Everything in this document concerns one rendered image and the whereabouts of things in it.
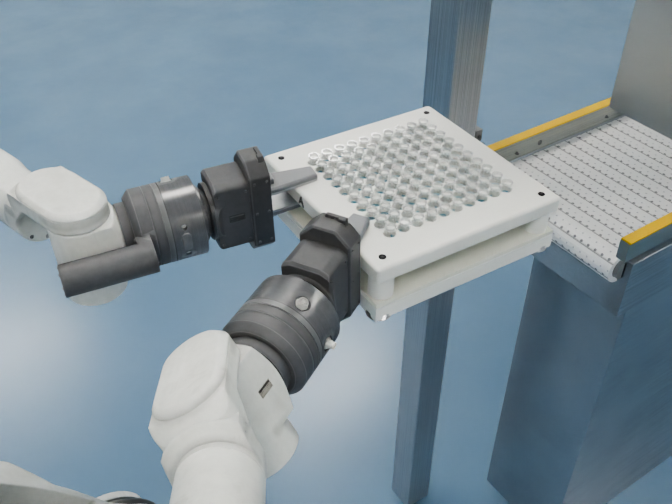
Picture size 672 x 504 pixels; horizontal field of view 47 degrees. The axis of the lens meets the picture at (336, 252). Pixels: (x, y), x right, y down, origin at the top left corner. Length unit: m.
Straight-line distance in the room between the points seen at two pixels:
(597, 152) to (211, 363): 0.88
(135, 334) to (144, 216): 1.46
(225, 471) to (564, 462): 1.16
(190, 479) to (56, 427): 1.56
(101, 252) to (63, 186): 0.08
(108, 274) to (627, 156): 0.87
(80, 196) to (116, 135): 2.35
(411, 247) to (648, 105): 0.35
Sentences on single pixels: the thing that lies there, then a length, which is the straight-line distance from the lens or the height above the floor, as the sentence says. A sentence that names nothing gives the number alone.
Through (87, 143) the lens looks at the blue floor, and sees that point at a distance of 3.14.
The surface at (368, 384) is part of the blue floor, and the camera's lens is 2.05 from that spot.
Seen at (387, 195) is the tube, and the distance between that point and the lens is 0.84.
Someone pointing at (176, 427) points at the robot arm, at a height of 1.11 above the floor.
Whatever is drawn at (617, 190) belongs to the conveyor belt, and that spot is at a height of 0.89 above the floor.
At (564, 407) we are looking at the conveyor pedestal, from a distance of 1.54.
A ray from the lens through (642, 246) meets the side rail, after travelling 1.11.
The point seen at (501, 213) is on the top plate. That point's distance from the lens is 0.84.
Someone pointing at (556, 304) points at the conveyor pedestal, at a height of 0.62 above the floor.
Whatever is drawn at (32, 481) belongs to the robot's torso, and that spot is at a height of 0.77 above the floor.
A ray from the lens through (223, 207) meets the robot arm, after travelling 0.83.
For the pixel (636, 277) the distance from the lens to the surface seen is 1.15.
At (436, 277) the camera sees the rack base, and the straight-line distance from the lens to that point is 0.82.
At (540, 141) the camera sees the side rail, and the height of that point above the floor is 0.91.
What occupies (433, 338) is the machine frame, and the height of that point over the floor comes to 0.54.
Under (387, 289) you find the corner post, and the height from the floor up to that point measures 1.03.
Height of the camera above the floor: 1.55
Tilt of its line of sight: 39 degrees down
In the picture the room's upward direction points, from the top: straight up
